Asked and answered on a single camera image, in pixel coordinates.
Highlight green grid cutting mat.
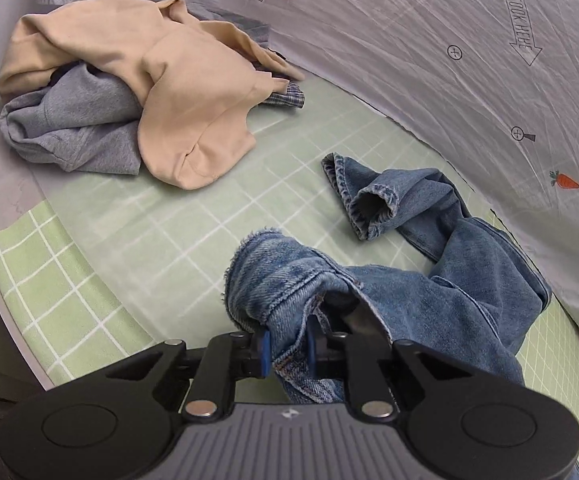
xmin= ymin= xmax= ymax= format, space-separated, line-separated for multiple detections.
xmin=0 ymin=77 xmax=579 ymax=461

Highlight blue plaid shirt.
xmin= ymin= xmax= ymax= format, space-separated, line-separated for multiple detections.
xmin=201 ymin=13 xmax=306 ymax=110

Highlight blue denim jeans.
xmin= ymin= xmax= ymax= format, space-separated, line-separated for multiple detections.
xmin=224 ymin=153 xmax=551 ymax=404

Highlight beige sweatshirt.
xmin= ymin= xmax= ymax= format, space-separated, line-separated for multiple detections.
xmin=0 ymin=0 xmax=305 ymax=191

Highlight grey sweatshirt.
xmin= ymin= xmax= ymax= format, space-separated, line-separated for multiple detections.
xmin=0 ymin=62 xmax=142 ymax=176

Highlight grey printed backdrop sheet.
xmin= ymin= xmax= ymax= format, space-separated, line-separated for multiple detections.
xmin=39 ymin=0 xmax=579 ymax=325

